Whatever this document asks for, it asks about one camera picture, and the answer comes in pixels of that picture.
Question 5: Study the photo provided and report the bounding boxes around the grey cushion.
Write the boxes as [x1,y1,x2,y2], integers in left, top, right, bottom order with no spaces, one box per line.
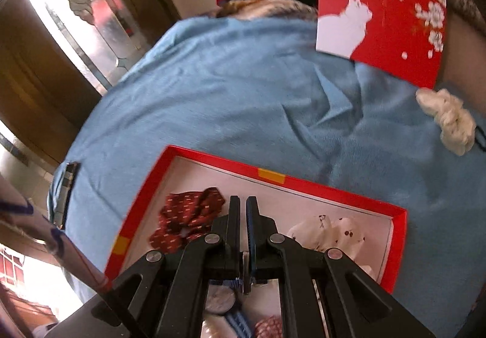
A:
[436,0,486,96]

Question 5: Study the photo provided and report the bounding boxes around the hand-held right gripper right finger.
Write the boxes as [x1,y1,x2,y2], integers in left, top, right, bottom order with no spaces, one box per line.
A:
[246,195,437,338]

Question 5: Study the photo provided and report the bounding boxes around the dark flat rectangular object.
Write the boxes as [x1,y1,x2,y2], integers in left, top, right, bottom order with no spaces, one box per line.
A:
[56,161,82,229]

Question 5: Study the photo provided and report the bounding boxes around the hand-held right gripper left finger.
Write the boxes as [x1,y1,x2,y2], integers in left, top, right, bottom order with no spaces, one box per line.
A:
[91,195,242,338]

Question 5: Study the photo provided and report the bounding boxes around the glass door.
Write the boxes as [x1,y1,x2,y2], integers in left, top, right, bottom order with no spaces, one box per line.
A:
[19,0,152,96]

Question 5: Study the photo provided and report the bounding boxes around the red gift box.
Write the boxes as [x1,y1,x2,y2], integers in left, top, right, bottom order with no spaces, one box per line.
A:
[104,145,408,338]

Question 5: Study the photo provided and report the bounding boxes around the pink plaid scrunchie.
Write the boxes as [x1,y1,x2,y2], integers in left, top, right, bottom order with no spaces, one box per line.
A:
[254,316,283,338]

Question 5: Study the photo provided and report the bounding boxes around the white striped cloth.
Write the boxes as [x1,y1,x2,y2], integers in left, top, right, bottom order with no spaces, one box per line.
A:
[0,175,111,291]

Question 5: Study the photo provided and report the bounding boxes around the dark red dotted scrunchie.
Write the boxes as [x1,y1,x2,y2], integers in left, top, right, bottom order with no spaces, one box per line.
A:
[149,187,226,253]

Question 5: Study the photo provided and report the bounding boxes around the blue striped ribbon bow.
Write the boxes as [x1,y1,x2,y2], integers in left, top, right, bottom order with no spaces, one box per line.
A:
[206,284,254,338]

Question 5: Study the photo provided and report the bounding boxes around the white black-dotted scrunchie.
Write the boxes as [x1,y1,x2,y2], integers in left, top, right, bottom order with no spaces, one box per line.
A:
[286,214,368,261]

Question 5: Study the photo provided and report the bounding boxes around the red floral box lid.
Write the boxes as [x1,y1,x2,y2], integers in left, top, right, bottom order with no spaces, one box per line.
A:
[316,0,447,90]

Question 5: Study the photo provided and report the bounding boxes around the plain white scrunchie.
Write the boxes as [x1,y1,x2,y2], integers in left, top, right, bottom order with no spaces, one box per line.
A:
[416,88,477,156]

